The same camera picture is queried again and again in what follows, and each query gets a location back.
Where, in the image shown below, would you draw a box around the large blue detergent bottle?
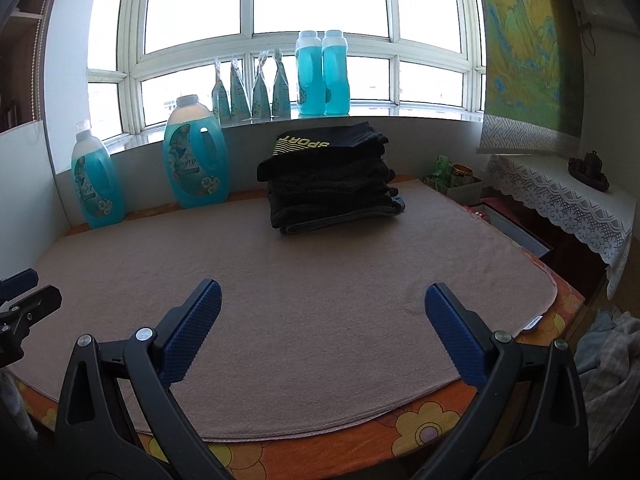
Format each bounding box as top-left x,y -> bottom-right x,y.
163,95 -> 231,209

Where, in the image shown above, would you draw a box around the white lace tablecloth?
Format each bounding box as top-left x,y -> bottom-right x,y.
482,152 -> 633,298

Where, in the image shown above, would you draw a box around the small cardboard box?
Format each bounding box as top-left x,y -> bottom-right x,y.
422,176 -> 483,205

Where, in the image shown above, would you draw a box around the white window frame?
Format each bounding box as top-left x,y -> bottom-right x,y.
87,0 -> 488,136

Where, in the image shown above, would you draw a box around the white shelf cabinet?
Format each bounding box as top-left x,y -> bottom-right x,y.
0,0 -> 68,133

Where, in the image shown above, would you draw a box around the tall blue detergent bottle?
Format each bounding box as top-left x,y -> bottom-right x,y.
321,30 -> 351,115
295,30 -> 327,116

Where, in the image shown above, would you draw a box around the beige mat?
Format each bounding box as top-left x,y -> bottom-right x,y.
7,177 -> 558,443

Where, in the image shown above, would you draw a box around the black pants with yellow stripes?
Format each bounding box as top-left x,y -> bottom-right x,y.
257,121 -> 390,183

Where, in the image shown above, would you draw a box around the small blue detergent bottle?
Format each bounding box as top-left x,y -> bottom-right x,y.
71,120 -> 126,228

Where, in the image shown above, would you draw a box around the stack of folded dark pants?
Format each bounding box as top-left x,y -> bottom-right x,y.
267,157 -> 405,235

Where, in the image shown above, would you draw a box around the landscape wall poster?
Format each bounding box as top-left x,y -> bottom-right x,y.
472,0 -> 586,156

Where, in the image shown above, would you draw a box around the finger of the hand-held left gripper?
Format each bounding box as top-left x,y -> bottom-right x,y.
0,284 -> 62,368
0,268 -> 40,302

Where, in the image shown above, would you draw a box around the dark teapot set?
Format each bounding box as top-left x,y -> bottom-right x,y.
567,149 -> 611,192

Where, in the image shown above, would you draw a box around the white wall box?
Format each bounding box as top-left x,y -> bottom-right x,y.
575,0 -> 626,23

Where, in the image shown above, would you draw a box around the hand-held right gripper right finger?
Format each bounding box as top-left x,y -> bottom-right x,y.
413,282 -> 590,480

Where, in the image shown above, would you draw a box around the white window sill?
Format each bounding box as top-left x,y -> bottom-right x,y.
107,105 -> 486,156

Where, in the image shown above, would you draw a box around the pale crumpled cloth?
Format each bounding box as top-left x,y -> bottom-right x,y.
572,310 -> 640,466

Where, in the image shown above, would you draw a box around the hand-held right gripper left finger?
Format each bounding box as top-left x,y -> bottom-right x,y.
52,278 -> 236,480

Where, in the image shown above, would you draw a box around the open red gift box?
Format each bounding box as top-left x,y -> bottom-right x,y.
465,201 -> 553,261

